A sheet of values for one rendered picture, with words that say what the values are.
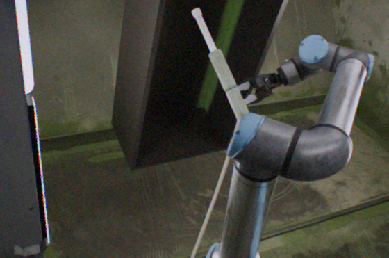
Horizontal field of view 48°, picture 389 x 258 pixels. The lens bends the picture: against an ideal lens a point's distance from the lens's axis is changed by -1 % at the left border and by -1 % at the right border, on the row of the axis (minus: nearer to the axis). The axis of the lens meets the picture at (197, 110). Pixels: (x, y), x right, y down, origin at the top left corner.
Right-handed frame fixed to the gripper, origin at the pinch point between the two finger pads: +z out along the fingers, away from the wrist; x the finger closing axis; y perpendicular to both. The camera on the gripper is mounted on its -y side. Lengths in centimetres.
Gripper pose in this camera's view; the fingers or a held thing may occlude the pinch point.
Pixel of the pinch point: (233, 99)
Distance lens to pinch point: 160.6
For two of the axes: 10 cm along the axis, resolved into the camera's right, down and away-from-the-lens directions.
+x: -4.1, -8.9, 1.8
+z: -8.9, 4.3, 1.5
